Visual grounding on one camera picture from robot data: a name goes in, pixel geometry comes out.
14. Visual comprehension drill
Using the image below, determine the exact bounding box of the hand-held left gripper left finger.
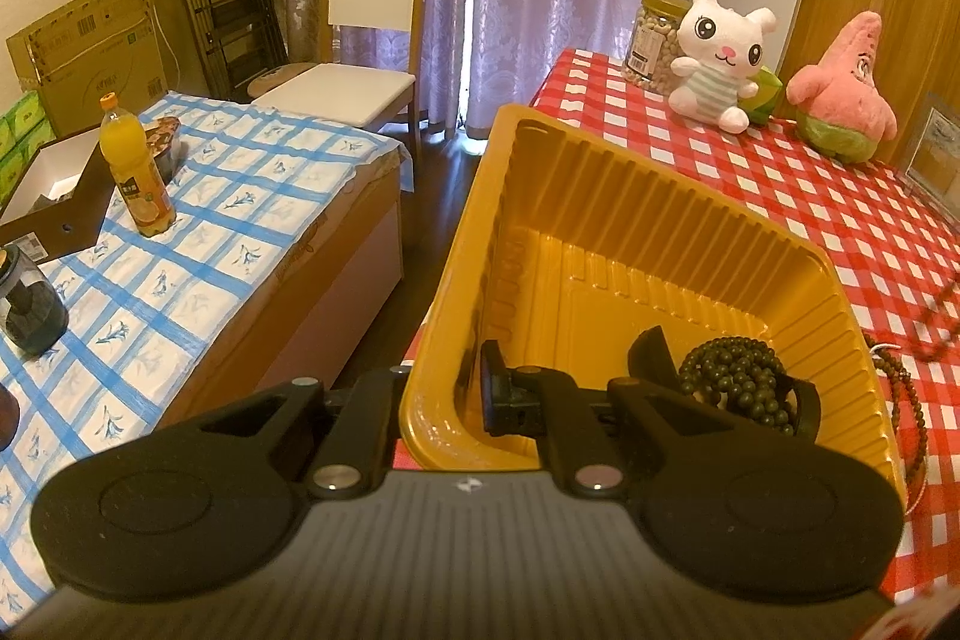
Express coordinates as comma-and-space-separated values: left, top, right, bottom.
196, 365, 410, 500

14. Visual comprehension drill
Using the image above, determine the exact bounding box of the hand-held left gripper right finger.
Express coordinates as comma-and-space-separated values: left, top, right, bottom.
478, 340, 830, 498

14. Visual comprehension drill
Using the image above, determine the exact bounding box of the black bangle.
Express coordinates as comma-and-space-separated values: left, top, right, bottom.
628, 325, 822, 442

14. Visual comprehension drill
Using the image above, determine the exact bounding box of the yellow plastic tray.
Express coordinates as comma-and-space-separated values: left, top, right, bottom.
397, 104, 906, 513

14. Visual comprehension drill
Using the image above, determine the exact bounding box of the dark bead bracelet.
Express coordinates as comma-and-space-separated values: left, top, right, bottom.
679, 336, 800, 437

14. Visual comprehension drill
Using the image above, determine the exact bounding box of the blue checked tablecloth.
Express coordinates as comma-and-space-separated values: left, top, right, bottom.
0, 91, 413, 618

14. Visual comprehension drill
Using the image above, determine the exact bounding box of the orange juice bottle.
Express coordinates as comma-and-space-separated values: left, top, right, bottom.
100, 92, 177, 236

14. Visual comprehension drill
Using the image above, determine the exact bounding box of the instant noodle bowl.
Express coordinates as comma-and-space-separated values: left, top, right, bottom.
146, 116, 185, 180

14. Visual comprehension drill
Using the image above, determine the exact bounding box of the round brown stool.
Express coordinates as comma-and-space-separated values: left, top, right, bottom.
247, 61, 320, 100

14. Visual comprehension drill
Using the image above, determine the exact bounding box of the dark glass jar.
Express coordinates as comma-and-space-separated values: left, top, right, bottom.
0, 244, 70, 356

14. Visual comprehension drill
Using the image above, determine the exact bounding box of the brown open box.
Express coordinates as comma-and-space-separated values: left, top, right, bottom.
0, 126, 113, 262

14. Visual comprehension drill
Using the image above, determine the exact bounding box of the dark brown bottle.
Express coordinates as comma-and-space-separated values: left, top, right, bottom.
0, 385, 20, 453

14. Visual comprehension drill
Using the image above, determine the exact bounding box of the clear jar of nuts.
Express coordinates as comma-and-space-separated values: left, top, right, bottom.
622, 0, 692, 88

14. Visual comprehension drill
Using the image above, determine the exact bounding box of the green plush ball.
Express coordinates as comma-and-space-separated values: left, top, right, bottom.
742, 66, 785, 127

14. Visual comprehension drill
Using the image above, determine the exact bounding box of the white bunny plush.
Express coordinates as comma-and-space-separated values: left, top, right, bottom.
669, 0, 781, 133

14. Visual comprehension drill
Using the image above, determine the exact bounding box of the green tissue pack stack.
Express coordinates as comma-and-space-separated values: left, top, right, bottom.
0, 90, 47, 210

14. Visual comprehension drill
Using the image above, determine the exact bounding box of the cardboard box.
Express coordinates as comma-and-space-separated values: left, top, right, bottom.
6, 0, 175, 139

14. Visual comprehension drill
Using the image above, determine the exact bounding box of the pink starfish plush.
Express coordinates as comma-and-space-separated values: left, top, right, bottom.
785, 11, 897, 163

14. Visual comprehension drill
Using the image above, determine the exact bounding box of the brown bead necklace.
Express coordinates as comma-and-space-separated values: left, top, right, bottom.
862, 332, 931, 517

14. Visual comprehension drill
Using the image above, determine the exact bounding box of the dark thin necklace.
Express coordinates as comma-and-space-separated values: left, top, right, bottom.
921, 280, 960, 365

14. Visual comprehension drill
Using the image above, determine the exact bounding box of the picture frame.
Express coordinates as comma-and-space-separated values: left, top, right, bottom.
900, 92, 960, 206

